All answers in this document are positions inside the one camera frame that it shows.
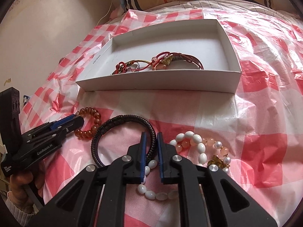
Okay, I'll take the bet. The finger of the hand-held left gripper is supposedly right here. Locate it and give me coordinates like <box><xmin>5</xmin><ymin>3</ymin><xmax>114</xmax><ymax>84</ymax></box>
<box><xmin>31</xmin><ymin>114</ymin><xmax>78</xmax><ymax>136</ymax></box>
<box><xmin>57</xmin><ymin>117</ymin><xmax>85</xmax><ymax>138</ymax></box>

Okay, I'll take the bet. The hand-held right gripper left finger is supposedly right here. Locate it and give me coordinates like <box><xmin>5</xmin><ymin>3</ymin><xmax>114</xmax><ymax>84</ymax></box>
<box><xmin>28</xmin><ymin>132</ymin><xmax>148</xmax><ymax>227</ymax></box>

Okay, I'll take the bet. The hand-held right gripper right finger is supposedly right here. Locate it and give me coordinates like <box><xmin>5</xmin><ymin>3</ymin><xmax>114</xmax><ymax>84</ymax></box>
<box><xmin>157</xmin><ymin>132</ymin><xmax>277</xmax><ymax>227</ymax></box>

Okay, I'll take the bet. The amber bead bracelet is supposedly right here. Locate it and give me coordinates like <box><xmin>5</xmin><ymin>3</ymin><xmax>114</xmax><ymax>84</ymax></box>
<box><xmin>74</xmin><ymin>107</ymin><xmax>102</xmax><ymax>139</ymax></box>

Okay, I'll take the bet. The black braided bangle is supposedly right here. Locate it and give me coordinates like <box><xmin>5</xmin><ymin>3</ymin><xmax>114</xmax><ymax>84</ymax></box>
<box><xmin>91</xmin><ymin>115</ymin><xmax>157</xmax><ymax>168</ymax></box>

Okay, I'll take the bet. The red knotted cord bracelet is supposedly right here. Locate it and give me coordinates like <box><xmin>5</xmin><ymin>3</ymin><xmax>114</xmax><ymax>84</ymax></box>
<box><xmin>111</xmin><ymin>61</ymin><xmax>142</xmax><ymax>75</ymax></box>

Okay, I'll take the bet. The white cardboard box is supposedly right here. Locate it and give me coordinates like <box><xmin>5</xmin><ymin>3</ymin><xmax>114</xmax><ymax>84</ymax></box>
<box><xmin>75</xmin><ymin>19</ymin><xmax>242</xmax><ymax>93</ymax></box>

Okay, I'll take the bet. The red cord gold charm bracelet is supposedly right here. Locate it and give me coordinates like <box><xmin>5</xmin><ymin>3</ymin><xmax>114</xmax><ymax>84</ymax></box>
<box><xmin>140</xmin><ymin>52</ymin><xmax>180</xmax><ymax>71</ymax></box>

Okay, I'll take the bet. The dark red band bracelet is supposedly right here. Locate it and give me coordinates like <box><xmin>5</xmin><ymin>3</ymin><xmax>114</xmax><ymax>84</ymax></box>
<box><xmin>174</xmin><ymin>53</ymin><xmax>205</xmax><ymax>70</ymax></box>

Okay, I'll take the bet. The person's left forearm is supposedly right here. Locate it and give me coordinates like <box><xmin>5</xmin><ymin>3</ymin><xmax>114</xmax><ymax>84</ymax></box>
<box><xmin>5</xmin><ymin>191</ymin><xmax>36</xmax><ymax>227</ymax></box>

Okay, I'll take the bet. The person's left hand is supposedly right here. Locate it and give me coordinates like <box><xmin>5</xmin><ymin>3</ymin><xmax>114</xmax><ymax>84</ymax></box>
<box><xmin>9</xmin><ymin>161</ymin><xmax>45</xmax><ymax>208</ymax></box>

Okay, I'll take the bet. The red white checked plastic sheet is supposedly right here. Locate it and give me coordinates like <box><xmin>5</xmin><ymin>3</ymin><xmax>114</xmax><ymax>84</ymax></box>
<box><xmin>19</xmin><ymin>1</ymin><xmax>303</xmax><ymax>227</ymax></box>

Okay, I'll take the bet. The white lined bedsheet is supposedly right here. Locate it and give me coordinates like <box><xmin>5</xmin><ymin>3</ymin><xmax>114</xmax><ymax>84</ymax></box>
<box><xmin>144</xmin><ymin>0</ymin><xmax>303</xmax><ymax>17</ymax></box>

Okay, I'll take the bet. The white bead bracelet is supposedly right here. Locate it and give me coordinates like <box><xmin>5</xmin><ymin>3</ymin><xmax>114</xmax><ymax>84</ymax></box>
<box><xmin>137</xmin><ymin>131</ymin><xmax>207</xmax><ymax>200</ymax></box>

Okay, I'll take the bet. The pink bead pearl bracelet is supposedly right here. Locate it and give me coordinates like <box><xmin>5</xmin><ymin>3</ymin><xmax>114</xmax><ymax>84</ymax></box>
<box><xmin>175</xmin><ymin>137</ymin><xmax>231</xmax><ymax>173</ymax></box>

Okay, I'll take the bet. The white wall cable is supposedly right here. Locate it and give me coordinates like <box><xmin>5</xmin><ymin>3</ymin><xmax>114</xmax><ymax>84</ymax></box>
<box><xmin>96</xmin><ymin>0</ymin><xmax>123</xmax><ymax>26</ymax></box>

